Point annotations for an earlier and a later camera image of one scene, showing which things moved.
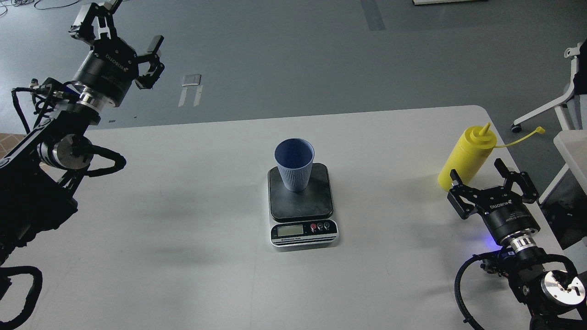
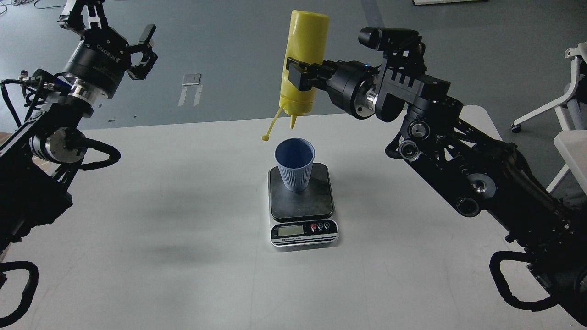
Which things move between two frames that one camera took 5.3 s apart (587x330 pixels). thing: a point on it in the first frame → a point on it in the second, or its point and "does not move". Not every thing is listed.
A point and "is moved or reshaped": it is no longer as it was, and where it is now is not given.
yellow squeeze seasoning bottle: (470, 154) is moved or reshaped
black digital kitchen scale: (301, 218) does not move
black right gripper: (503, 212) → (352, 86)
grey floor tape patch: (191, 80) does not move
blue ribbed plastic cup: (295, 156) does not move
